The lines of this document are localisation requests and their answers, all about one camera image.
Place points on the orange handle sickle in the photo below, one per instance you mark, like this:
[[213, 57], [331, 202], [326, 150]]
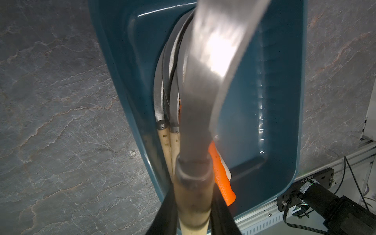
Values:
[[220, 176], [180, 108]]

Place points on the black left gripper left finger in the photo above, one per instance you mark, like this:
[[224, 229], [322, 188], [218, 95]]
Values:
[[166, 220]]

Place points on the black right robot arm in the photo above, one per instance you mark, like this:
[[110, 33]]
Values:
[[342, 215]]

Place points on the teal plastic storage bin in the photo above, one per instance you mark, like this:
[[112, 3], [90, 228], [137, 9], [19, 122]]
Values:
[[259, 128]]

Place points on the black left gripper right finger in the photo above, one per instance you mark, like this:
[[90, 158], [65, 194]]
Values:
[[222, 222]]

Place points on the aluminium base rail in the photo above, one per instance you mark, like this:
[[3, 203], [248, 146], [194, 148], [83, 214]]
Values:
[[340, 192]]

